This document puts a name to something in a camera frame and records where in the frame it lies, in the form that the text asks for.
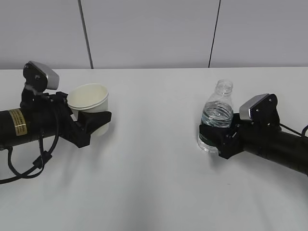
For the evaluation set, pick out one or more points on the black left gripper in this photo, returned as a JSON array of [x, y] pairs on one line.
[[49, 115]]

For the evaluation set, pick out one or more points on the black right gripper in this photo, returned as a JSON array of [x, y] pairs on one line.
[[232, 140]]

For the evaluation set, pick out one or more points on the white paper cup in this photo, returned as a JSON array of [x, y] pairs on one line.
[[89, 98]]

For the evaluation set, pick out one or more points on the clear water bottle green label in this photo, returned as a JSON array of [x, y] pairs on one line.
[[218, 109]]

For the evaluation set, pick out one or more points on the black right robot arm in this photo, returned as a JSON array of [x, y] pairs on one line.
[[266, 141]]

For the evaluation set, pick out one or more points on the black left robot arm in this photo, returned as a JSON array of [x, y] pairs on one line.
[[13, 128]]

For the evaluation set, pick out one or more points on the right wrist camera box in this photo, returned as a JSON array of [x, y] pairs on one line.
[[261, 109]]

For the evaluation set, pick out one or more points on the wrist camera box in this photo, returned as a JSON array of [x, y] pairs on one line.
[[40, 77], [261, 109]]

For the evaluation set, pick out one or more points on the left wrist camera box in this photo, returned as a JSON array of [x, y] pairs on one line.
[[40, 77]]

